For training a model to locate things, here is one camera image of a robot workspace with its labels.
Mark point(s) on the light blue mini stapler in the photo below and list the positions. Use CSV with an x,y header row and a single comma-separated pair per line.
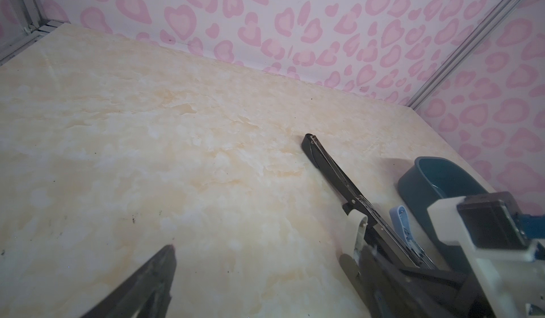
x,y
401,224

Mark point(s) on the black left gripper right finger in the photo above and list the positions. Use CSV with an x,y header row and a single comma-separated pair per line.
x,y
389,293

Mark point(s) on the teal plastic tray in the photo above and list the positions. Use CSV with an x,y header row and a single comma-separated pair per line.
x,y
432,179

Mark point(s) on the aluminium corner frame post left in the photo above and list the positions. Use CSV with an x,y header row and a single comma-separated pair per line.
x,y
23,23

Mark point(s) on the aluminium corner frame post right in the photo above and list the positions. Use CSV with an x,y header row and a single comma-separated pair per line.
x,y
490,23

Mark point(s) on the aluminium corner frame post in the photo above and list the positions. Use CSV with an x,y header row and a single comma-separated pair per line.
x,y
23,23
490,23

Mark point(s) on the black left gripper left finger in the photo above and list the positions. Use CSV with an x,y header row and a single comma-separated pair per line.
x,y
146,293

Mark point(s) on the black long stapler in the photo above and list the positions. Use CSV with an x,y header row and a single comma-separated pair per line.
x,y
378,233

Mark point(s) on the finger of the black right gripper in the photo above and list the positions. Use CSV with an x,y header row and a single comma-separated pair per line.
x,y
445,287

